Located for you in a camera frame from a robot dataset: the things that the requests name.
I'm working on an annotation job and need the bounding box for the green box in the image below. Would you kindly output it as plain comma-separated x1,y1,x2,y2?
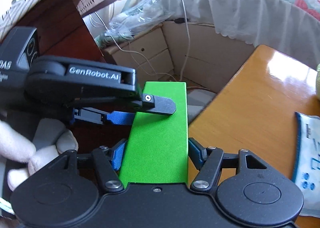
119,81,188,186

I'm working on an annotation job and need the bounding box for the white gloved left hand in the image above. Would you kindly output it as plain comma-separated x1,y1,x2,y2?
1,111,79,191

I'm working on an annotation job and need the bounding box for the dark red wooden cabinet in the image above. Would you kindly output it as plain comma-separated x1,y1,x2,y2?
6,0,108,64

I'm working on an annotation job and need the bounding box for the yellow wooden stool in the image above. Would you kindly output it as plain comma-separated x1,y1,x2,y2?
188,44,320,228

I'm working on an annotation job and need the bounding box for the cardboard box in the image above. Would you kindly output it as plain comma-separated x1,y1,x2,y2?
102,21,254,93

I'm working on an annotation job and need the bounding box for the clear plastic bag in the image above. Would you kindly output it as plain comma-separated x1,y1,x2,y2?
94,0,173,49

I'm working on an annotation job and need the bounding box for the white blue printed pouch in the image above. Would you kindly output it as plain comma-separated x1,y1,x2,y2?
292,112,320,218

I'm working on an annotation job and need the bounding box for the floral bedspread with white skirt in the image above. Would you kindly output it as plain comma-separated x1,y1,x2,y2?
159,0,319,68

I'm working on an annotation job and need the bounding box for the white cable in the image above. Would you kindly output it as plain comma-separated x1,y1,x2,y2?
87,0,192,82

